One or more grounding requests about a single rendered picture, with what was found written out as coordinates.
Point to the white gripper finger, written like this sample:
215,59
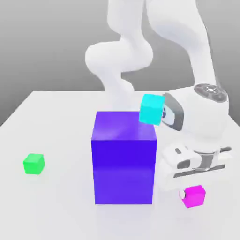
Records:
181,194

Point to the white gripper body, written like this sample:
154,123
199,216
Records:
195,178

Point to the small magenta cube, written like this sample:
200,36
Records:
195,196

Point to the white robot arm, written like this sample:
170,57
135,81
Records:
120,56

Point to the small cyan cube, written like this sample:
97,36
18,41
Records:
151,109

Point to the small green cube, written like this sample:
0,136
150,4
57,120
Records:
33,164

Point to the large purple box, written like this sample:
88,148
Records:
123,165

